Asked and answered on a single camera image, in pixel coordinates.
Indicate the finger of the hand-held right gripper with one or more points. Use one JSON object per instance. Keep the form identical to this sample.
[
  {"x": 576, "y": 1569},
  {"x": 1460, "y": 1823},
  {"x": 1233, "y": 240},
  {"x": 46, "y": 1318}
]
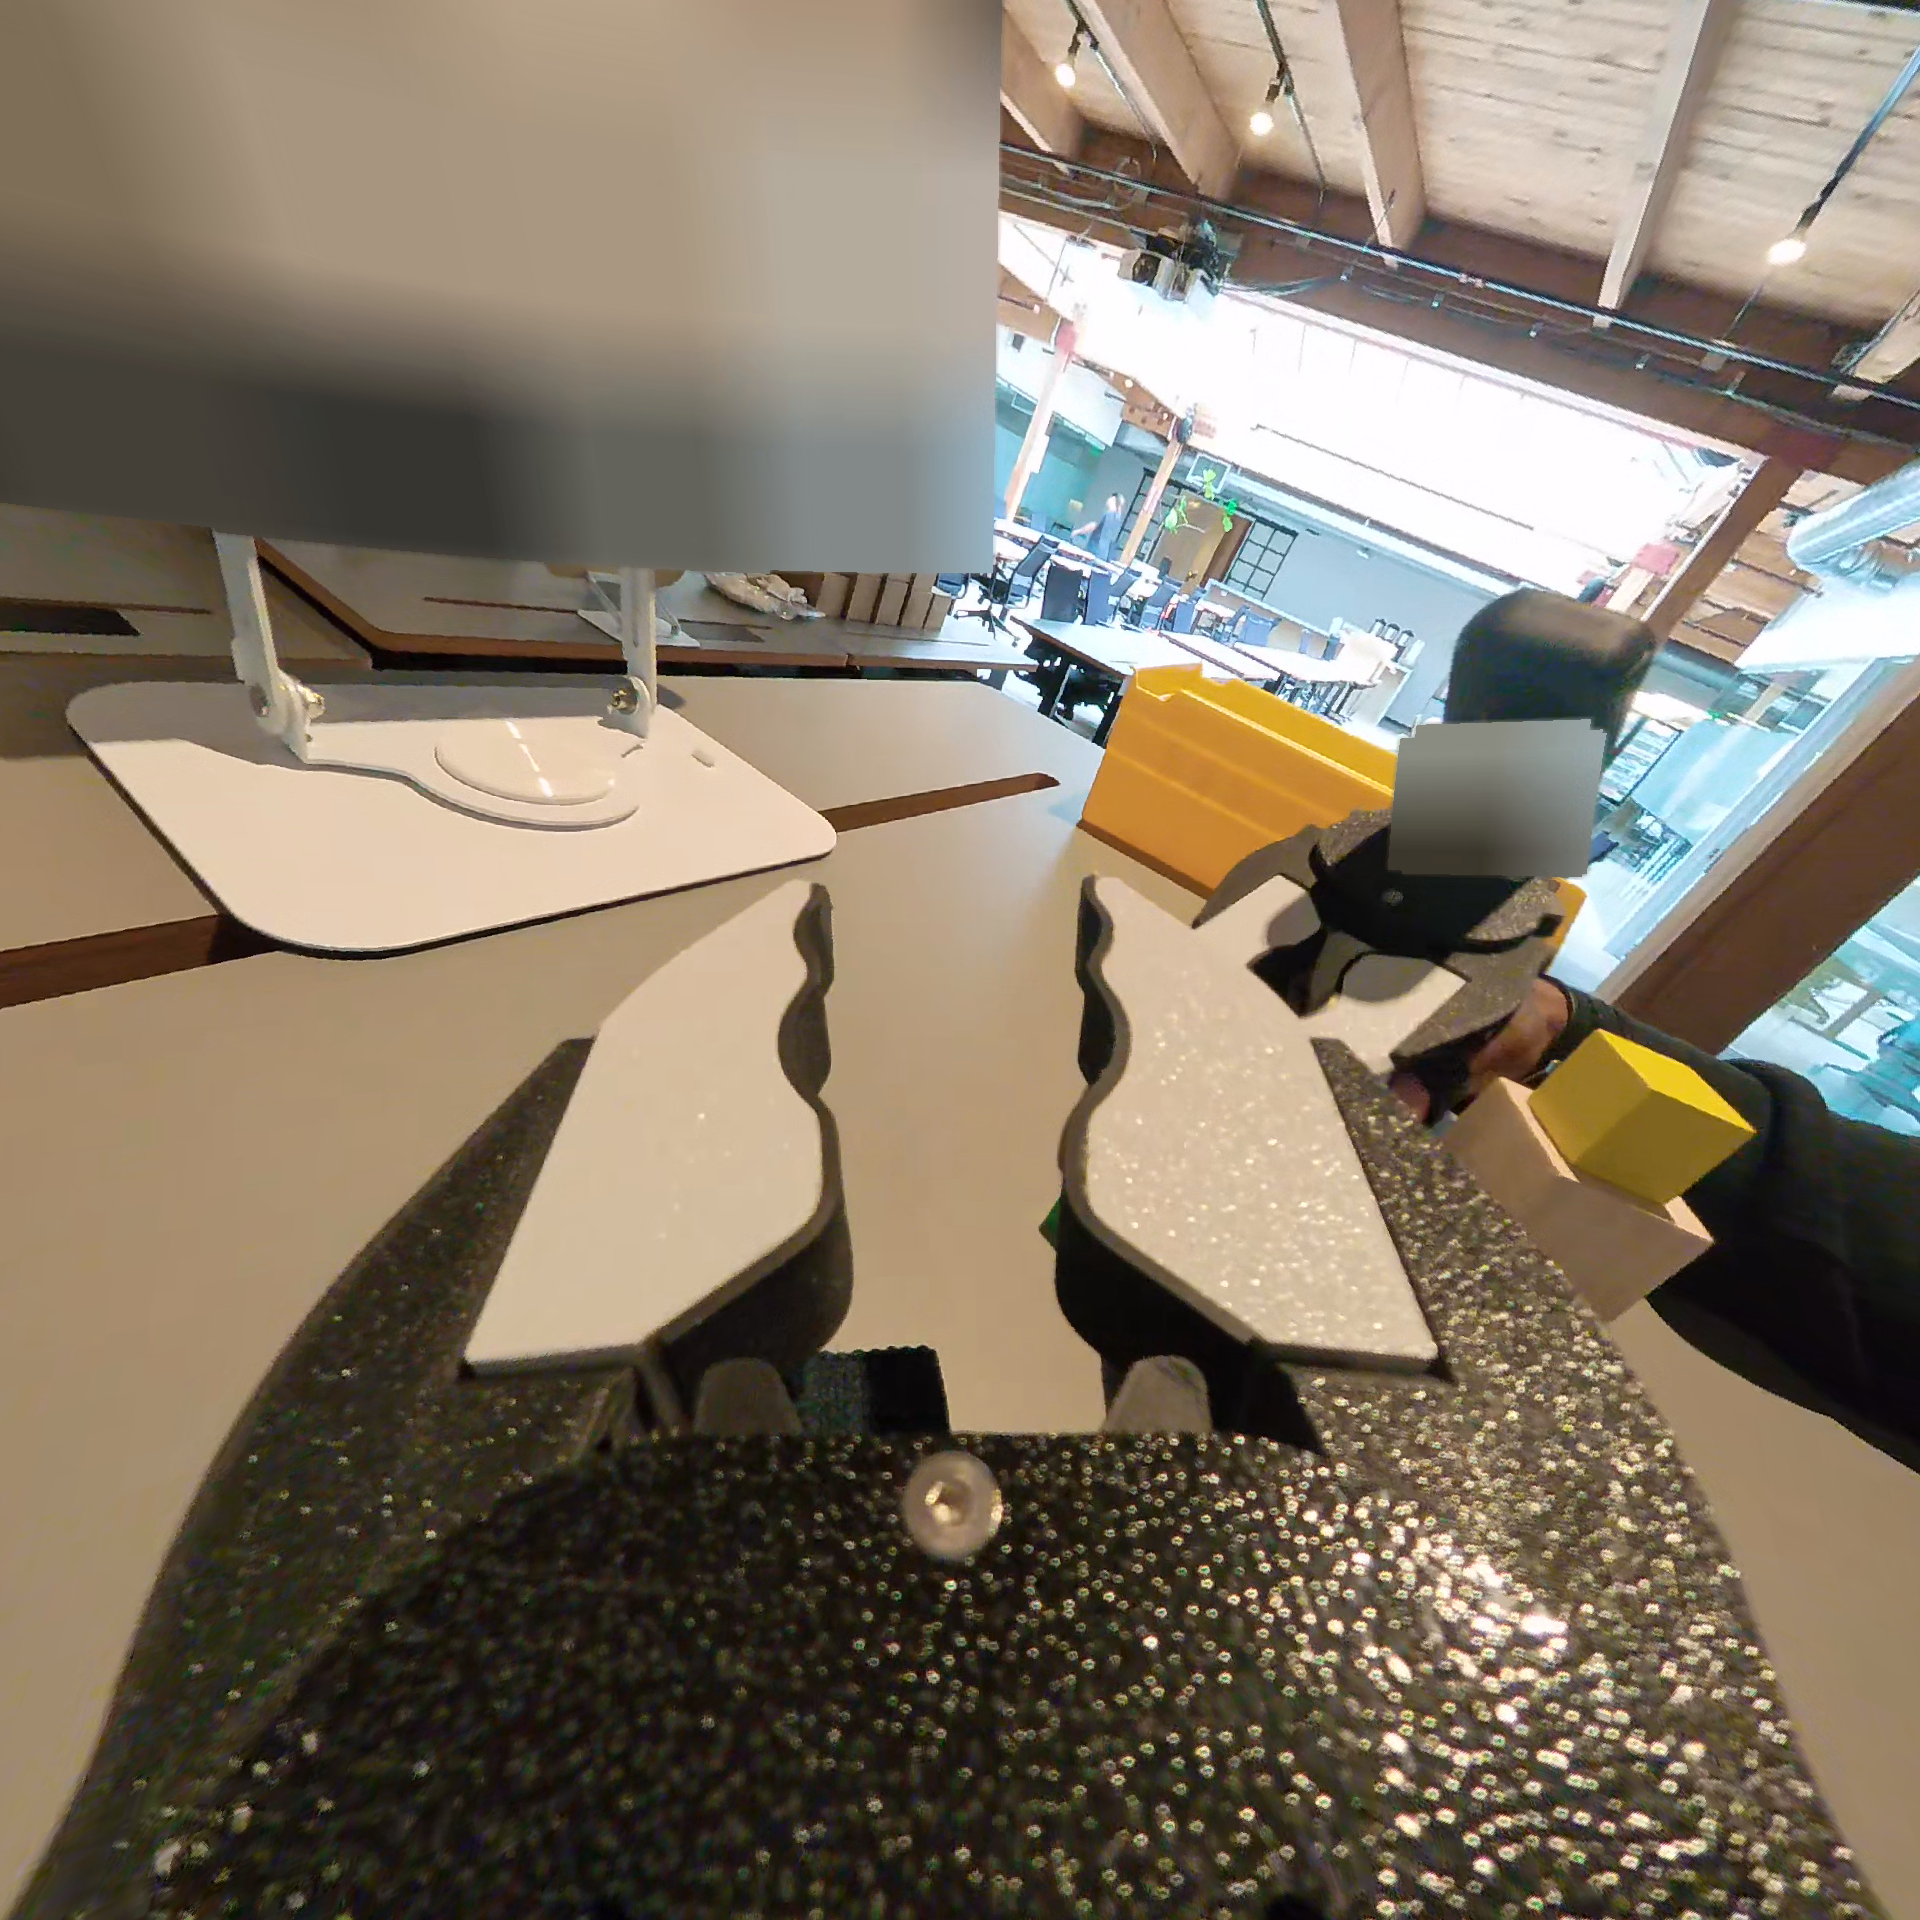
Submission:
[
  {"x": 1261, "y": 875},
  {"x": 1299, "y": 978}
]

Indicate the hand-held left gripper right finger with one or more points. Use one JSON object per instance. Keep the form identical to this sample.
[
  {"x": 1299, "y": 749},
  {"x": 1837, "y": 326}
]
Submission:
[{"x": 1233, "y": 1157}]

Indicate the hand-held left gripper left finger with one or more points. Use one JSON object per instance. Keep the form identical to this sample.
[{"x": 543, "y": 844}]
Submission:
[{"x": 658, "y": 1143}]

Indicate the yellow wooden cube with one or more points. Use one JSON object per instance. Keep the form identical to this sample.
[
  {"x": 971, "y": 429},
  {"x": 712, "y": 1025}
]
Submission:
[{"x": 1632, "y": 1126}]

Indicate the pale wooden block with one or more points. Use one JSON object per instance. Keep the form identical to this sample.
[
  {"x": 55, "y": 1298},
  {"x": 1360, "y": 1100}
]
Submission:
[{"x": 1564, "y": 1237}]

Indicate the person's right forearm black sleeve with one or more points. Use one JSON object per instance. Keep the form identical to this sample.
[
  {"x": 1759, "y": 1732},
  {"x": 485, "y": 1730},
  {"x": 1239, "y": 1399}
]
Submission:
[{"x": 1827, "y": 1204}]

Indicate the person's right hand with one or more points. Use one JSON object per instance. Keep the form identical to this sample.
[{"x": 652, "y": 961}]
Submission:
[{"x": 1541, "y": 1039}]

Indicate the yellow plastic bin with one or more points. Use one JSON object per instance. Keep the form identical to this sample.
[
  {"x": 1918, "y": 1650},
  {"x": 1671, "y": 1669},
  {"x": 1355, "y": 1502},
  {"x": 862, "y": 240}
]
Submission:
[{"x": 1204, "y": 780}]

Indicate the long background table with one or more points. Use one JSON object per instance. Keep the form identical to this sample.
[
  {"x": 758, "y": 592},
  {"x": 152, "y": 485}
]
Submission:
[{"x": 1114, "y": 645}]

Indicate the green hanging plant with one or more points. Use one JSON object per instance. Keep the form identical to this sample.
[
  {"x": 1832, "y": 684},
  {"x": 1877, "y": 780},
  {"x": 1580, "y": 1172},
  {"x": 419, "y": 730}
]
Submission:
[{"x": 1204, "y": 505}]

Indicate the white monitor stand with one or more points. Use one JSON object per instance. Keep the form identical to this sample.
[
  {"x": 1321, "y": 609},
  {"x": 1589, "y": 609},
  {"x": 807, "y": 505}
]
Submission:
[{"x": 372, "y": 844}]

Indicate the ceiling-mounted device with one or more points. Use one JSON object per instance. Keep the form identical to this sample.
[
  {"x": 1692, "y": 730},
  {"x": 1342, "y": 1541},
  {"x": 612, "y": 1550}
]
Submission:
[{"x": 1175, "y": 264}]

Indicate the ceiling track light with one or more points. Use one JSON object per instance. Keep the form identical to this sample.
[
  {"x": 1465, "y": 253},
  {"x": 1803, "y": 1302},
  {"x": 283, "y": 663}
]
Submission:
[
  {"x": 1785, "y": 253},
  {"x": 1265, "y": 116},
  {"x": 1064, "y": 68}
]

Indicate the silver ventilation duct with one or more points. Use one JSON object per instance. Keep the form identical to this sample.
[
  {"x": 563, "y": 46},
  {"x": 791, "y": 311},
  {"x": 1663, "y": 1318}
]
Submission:
[{"x": 1859, "y": 515}]

